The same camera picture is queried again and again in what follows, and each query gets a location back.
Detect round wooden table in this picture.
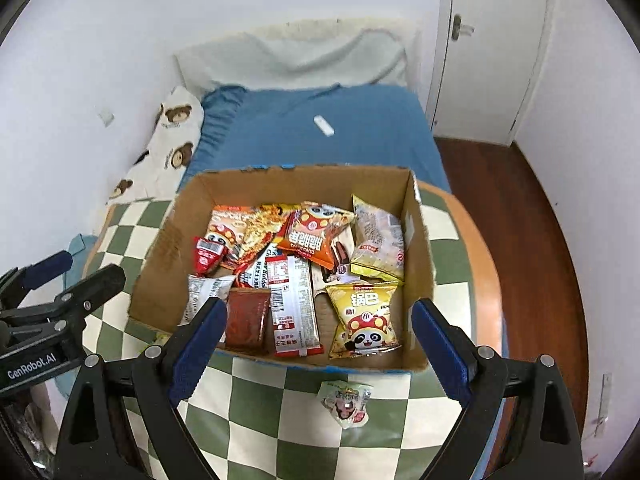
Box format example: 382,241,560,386
80,180,512,480

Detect bear print pillow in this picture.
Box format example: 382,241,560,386
105,85,206,206

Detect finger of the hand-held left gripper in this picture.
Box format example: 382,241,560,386
47,264,127,323
0,250,74,306

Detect blue bed sheet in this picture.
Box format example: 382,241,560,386
200,84,453,193

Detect brown cardboard box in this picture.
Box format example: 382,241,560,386
127,162,436,376

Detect green checkered tablecloth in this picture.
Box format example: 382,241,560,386
80,180,481,480

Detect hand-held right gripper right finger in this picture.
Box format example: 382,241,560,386
410,298,586,480

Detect yellow panda snack packet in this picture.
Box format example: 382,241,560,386
325,282,403,361

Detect small red snack packet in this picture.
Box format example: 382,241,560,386
192,235,231,277

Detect white quilted blanket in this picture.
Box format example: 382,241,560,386
172,19,421,98

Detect metal door handle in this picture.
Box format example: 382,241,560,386
451,14,475,41

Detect brown cookie packet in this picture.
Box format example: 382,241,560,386
312,240,362,291

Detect orange white panda packet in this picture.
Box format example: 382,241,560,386
206,205,261,271

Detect long red white packet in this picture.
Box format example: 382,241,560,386
265,255,323,358

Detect crumpled plastic bag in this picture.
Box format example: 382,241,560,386
0,395,56,468

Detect light blue cloth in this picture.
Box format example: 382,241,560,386
67,234,103,261

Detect dark red sauce packet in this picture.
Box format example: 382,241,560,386
225,287,273,353

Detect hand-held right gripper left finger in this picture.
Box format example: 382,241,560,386
52,297,229,480

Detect yellow clear bread packet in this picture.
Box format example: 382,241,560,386
350,194,406,283

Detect small clear jelly packet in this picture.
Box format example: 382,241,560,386
317,380,376,428

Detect white barcode snack packet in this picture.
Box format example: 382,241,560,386
181,275,236,328

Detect white door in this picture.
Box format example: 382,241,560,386
427,0,551,146

